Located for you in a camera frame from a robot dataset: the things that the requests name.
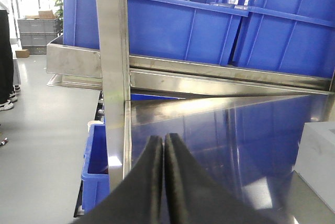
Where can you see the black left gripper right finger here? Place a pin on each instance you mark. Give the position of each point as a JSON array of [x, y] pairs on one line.
[[242, 195]]

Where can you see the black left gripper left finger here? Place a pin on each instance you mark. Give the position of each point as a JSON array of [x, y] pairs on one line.
[[137, 199]]

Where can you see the gray hollow cube base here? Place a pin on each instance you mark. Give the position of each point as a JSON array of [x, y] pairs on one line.
[[315, 159]]

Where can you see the small blue bin lower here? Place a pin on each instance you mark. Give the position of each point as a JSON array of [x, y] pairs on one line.
[[94, 172]]

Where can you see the blue plastic bin left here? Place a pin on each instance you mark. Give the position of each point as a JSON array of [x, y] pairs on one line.
[[192, 30]]

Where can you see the blue plastic bin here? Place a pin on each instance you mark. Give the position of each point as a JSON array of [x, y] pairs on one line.
[[192, 30], [288, 36]]

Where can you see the blue plastic bin right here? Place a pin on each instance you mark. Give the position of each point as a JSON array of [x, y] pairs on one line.
[[288, 36]]

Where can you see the stainless steel shelf rack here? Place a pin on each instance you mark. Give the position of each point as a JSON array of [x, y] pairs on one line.
[[120, 73]]

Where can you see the cardboard box on floor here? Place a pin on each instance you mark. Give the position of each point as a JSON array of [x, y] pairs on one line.
[[22, 53]]

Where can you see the gray stacked crates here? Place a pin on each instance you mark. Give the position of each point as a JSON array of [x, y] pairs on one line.
[[35, 34]]

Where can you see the person in black trousers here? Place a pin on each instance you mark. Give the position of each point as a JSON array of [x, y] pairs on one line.
[[8, 96]]

